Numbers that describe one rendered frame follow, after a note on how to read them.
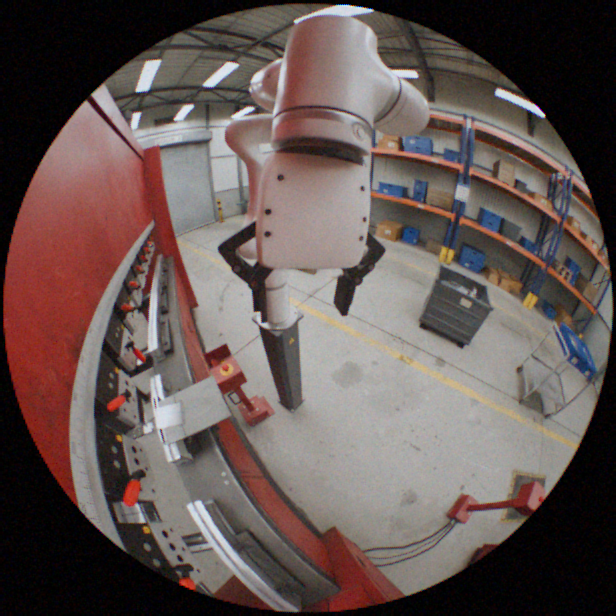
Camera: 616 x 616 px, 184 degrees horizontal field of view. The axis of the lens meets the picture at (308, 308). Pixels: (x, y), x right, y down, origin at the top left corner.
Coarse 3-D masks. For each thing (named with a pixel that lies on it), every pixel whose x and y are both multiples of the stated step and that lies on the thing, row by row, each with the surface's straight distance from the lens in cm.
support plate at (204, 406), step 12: (204, 384) 75; (216, 384) 73; (180, 396) 78; (192, 396) 75; (204, 396) 73; (216, 396) 71; (192, 408) 73; (204, 408) 71; (216, 408) 69; (192, 420) 71; (204, 420) 69; (216, 420) 67; (168, 432) 76; (180, 432) 73; (192, 432) 70
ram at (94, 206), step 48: (96, 144) 106; (48, 192) 63; (96, 192) 94; (144, 192) 231; (48, 240) 57; (96, 240) 82; (48, 288) 51; (96, 288) 70; (48, 336) 46; (96, 336) 60; (48, 384) 42; (48, 432) 39; (96, 480) 42
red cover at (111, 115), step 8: (104, 88) 122; (96, 96) 109; (104, 96) 121; (96, 104) 111; (104, 104) 120; (112, 104) 136; (104, 112) 120; (112, 112) 135; (104, 120) 128; (112, 120) 133; (120, 120) 154; (112, 128) 142; (120, 128) 152; (128, 128) 181; (120, 136) 160; (128, 136) 178; (128, 144) 184; (136, 144) 214; (136, 152) 217
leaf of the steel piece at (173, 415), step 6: (180, 402) 74; (168, 408) 78; (174, 408) 77; (180, 408) 73; (168, 414) 78; (174, 414) 76; (180, 414) 75; (168, 420) 77; (174, 420) 75; (180, 420) 74; (168, 426) 76
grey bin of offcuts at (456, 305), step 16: (448, 272) 283; (432, 288) 246; (448, 288) 228; (464, 288) 292; (480, 288) 293; (432, 304) 241; (448, 304) 238; (464, 304) 238; (480, 304) 238; (432, 320) 253; (448, 320) 250; (464, 320) 249; (480, 320) 250; (464, 336) 263
